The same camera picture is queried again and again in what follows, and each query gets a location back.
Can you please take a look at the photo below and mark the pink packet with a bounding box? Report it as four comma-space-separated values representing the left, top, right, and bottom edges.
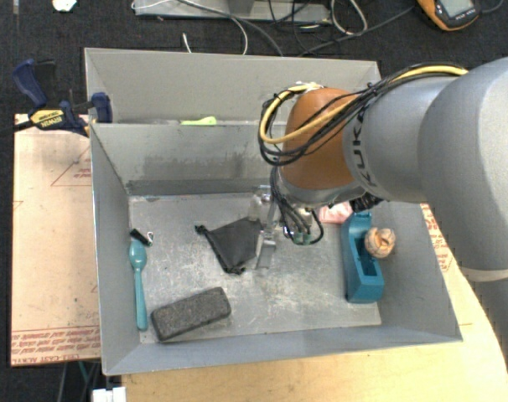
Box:
319, 201, 352, 225

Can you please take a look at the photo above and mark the grey metal bin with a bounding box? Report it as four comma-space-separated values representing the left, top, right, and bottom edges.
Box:
84, 47, 464, 377

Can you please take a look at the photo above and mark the teal plastic box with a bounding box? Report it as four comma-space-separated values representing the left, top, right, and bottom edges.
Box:
340, 210, 386, 305

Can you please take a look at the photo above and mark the small black clip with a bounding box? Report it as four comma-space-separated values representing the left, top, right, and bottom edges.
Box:
129, 228, 155, 248

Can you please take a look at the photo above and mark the brown cardboard board, red print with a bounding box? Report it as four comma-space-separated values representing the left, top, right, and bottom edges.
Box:
10, 113, 457, 368

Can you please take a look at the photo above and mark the black cloth pouch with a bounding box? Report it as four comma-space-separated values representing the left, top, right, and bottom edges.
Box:
194, 217, 264, 276

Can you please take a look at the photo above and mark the teal plastic spoon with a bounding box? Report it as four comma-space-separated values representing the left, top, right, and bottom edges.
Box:
128, 240, 150, 332

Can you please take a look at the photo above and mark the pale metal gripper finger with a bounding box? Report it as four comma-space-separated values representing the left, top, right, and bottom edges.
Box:
255, 229, 277, 271
247, 184, 273, 222

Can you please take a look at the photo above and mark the tan ridged ball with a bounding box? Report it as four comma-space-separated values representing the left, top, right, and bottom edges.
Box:
364, 226, 397, 260

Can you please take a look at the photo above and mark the dark grey flat block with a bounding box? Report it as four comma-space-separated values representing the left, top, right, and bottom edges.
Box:
150, 286, 233, 343

